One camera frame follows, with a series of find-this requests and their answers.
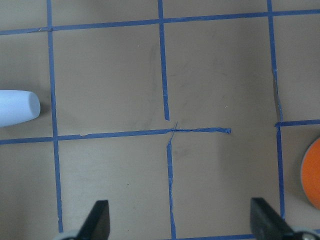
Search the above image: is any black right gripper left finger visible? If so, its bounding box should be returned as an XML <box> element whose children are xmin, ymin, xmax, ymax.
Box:
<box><xmin>53</xmin><ymin>199</ymin><xmax>111</xmax><ymax>240</ymax></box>

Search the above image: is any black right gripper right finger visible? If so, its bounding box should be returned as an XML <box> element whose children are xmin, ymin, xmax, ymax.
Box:
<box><xmin>249</xmin><ymin>197</ymin><xmax>320</xmax><ymax>240</ymax></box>

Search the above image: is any light blue cup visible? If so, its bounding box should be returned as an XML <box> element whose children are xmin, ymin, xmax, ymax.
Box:
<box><xmin>0</xmin><ymin>90</ymin><xmax>41</xmax><ymax>128</ymax></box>

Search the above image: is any orange canister with metal lid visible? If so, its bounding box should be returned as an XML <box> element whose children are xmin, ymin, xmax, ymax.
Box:
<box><xmin>300</xmin><ymin>138</ymin><xmax>320</xmax><ymax>210</ymax></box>

